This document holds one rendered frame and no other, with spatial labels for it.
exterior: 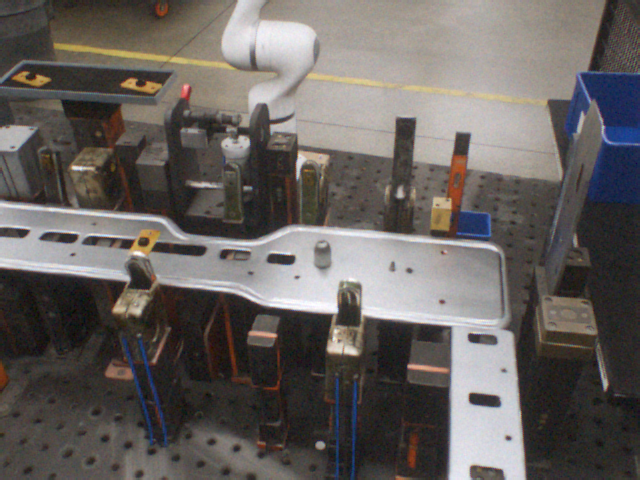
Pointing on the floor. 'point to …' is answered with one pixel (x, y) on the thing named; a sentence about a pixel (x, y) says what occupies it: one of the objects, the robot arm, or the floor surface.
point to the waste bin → (25, 35)
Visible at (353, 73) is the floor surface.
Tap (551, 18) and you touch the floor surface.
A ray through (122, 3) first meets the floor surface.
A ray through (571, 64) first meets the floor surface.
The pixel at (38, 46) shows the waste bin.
